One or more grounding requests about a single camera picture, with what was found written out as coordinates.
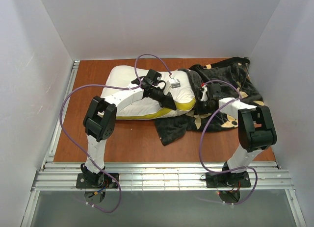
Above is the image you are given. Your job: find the white pillow with yellow edge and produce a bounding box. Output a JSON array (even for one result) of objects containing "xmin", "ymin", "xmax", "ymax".
[{"xmin": 101, "ymin": 65, "xmax": 196, "ymax": 120}]

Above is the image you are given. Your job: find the black floral plush pillowcase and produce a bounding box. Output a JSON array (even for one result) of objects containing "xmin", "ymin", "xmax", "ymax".
[{"xmin": 155, "ymin": 57, "xmax": 264, "ymax": 146}]

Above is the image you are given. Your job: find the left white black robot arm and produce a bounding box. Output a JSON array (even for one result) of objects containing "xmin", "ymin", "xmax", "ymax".
[{"xmin": 81, "ymin": 69, "xmax": 181, "ymax": 187}]

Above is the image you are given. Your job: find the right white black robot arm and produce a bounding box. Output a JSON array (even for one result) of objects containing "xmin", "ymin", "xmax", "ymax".
[{"xmin": 201, "ymin": 80, "xmax": 277, "ymax": 189}]

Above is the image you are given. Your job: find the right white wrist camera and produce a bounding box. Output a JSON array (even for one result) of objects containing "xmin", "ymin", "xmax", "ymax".
[{"xmin": 200, "ymin": 83, "xmax": 208, "ymax": 102}]

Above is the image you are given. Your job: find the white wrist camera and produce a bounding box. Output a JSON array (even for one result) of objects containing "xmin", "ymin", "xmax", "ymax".
[
  {"xmin": 200, "ymin": 83, "xmax": 208, "ymax": 102},
  {"xmin": 163, "ymin": 78, "xmax": 181, "ymax": 94}
]

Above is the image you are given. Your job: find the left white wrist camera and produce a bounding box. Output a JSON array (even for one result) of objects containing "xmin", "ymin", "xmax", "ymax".
[{"xmin": 163, "ymin": 78, "xmax": 181, "ymax": 94}]

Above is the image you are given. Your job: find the aluminium rail frame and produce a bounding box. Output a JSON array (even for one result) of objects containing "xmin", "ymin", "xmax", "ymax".
[{"xmin": 20, "ymin": 60, "xmax": 307, "ymax": 227}]

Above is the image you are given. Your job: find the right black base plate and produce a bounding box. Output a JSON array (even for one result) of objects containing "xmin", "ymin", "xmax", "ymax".
[{"xmin": 205, "ymin": 172, "xmax": 251, "ymax": 188}]

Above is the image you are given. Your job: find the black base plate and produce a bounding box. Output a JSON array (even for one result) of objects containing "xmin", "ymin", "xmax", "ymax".
[
  {"xmin": 76, "ymin": 173, "xmax": 118, "ymax": 189},
  {"xmin": 205, "ymin": 172, "xmax": 251, "ymax": 188}
]

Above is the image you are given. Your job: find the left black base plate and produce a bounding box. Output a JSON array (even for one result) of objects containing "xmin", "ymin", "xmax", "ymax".
[{"xmin": 76, "ymin": 173, "xmax": 118, "ymax": 189}]

